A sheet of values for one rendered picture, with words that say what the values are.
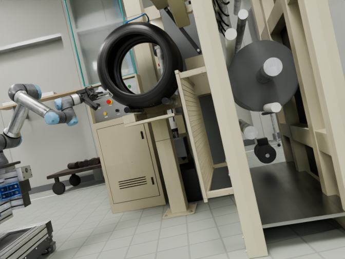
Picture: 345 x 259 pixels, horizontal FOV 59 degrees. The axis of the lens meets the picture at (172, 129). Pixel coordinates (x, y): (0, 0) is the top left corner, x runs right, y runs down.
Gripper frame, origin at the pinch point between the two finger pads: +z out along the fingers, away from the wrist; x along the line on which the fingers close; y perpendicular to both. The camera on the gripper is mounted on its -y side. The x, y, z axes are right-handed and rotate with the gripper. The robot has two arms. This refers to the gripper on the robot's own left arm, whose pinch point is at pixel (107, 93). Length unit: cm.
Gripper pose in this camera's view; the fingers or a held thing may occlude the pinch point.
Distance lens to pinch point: 219.4
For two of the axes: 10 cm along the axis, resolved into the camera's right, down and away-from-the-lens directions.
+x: -3.5, 4.1, 8.4
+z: 8.0, -3.3, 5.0
